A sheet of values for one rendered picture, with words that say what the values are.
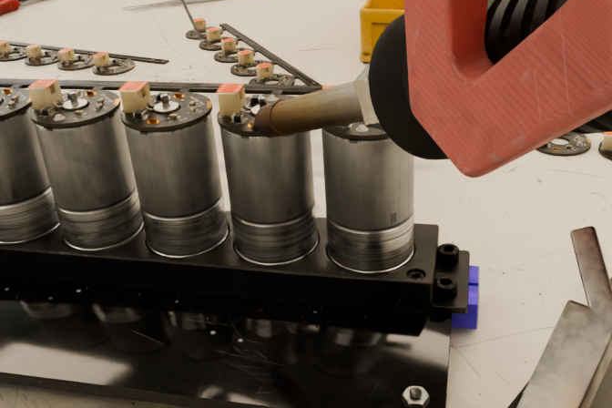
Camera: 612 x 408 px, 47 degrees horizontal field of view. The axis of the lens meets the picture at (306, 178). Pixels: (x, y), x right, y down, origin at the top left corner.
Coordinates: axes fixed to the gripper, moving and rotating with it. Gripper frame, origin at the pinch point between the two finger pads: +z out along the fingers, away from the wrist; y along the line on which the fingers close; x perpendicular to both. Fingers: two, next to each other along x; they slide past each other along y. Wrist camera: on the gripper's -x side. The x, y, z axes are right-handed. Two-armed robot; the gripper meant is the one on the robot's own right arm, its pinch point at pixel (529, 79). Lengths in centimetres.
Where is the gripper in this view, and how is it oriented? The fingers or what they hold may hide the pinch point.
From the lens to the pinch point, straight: 10.3
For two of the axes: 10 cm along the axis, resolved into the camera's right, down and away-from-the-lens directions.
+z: -1.9, 6.1, 7.7
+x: 5.0, 7.4, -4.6
